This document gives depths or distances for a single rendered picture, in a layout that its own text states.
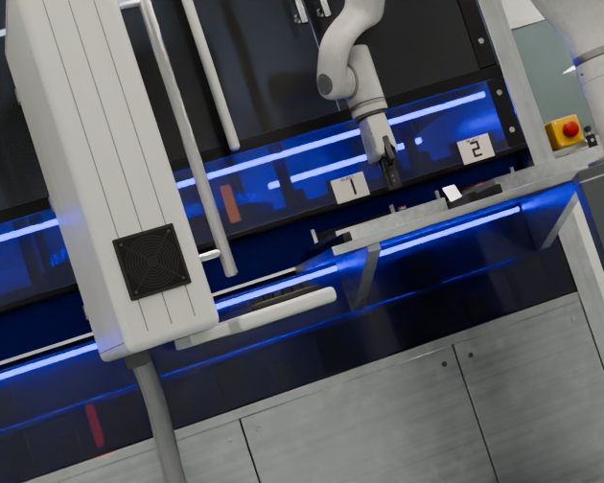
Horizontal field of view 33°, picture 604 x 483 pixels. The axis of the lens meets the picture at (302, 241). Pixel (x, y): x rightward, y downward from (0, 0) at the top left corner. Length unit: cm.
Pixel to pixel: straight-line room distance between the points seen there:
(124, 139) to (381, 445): 102
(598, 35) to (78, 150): 95
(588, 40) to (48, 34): 97
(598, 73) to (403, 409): 100
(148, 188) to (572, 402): 126
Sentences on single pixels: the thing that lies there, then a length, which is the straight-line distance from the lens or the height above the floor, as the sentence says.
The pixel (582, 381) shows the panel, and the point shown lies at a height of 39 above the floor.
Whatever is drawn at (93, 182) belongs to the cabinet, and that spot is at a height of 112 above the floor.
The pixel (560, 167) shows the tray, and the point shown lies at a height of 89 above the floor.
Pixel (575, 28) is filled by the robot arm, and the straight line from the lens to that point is 194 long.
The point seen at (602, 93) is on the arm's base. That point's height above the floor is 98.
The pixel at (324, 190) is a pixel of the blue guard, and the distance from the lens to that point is 251.
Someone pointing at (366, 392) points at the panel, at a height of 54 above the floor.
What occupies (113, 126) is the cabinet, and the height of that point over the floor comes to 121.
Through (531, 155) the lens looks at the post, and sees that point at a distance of 268.
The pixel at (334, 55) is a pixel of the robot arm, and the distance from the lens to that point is 228.
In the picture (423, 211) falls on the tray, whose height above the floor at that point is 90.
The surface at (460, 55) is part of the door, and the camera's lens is 268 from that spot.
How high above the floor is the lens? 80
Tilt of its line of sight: 3 degrees up
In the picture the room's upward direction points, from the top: 18 degrees counter-clockwise
